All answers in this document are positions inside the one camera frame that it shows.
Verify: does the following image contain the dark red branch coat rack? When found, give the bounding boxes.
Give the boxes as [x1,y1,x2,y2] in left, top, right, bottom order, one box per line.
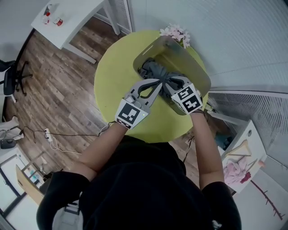
[250,179,286,221]

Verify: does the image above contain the white desk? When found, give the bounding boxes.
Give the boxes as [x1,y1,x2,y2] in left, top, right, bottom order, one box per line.
[31,0,120,65]

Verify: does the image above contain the person's left forearm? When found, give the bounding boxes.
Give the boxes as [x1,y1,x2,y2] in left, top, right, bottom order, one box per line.
[76,122,129,179]

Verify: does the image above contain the dark red cloth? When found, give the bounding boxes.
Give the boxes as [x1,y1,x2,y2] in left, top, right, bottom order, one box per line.
[239,171,252,184]

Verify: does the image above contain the white cable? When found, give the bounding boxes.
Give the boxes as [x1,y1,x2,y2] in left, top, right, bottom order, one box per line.
[49,136,82,155]

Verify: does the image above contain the black cable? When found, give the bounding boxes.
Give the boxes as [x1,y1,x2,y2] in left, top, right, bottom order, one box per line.
[22,121,116,144]

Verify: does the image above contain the pink artificial flowers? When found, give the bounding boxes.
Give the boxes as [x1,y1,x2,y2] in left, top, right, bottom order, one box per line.
[159,23,191,49]

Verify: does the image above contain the person's right forearm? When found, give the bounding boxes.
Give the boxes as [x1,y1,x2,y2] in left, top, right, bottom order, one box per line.
[190,111,225,190]

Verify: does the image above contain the white side table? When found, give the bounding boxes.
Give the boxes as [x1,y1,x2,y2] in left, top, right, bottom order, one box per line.
[221,119,268,194]

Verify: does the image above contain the black device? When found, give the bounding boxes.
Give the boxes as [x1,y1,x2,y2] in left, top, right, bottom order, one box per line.
[0,138,17,150]

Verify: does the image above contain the pink cloth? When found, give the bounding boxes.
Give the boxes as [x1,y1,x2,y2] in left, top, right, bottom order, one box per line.
[222,156,248,185]

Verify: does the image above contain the dark grey laundry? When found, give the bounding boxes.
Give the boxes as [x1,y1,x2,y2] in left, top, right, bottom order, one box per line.
[138,57,188,97]

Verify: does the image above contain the wooden clothes hanger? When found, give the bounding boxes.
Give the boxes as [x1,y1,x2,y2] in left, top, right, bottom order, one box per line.
[226,136,253,158]

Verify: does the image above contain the wooden cabinet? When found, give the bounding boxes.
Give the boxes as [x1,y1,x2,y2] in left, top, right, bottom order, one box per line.
[15,163,46,205]

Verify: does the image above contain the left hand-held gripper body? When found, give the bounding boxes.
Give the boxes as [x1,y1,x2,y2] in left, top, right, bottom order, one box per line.
[114,86,156,130]

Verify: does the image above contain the black office chair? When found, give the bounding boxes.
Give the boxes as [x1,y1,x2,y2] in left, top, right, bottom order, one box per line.
[0,59,33,103]

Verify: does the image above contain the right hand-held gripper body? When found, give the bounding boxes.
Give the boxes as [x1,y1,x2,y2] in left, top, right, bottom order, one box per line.
[170,82,204,115]

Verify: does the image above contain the white bag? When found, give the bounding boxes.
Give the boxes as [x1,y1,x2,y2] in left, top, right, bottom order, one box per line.
[0,115,25,142]

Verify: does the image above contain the olive laundry basket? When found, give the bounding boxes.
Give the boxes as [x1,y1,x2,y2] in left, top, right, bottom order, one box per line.
[132,35,212,116]

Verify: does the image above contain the person's black shirt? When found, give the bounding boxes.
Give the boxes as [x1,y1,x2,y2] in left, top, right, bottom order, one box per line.
[36,134,243,230]

